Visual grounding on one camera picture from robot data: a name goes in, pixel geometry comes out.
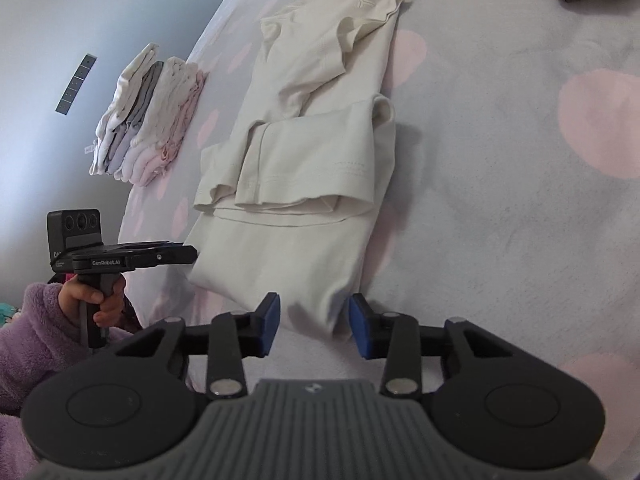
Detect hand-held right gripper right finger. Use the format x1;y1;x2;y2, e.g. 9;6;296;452
348;294;523;401

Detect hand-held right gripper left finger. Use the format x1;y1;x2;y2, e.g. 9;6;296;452
115;292;282;401

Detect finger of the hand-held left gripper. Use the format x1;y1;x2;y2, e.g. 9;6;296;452
127;245;197;268

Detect cream T-shirt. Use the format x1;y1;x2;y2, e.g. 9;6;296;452
182;0;418;341

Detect person's left forearm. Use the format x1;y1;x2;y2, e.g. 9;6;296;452
0;282;101;411

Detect stack of folded clothes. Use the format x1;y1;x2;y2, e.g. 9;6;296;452
89;42;208;187

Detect person's left hand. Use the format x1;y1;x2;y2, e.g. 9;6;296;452
57;275;126;328

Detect purple fleece robe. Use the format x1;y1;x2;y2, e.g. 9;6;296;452
0;400;38;466

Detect grey wall switch panel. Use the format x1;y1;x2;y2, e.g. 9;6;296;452
56;53;97;114

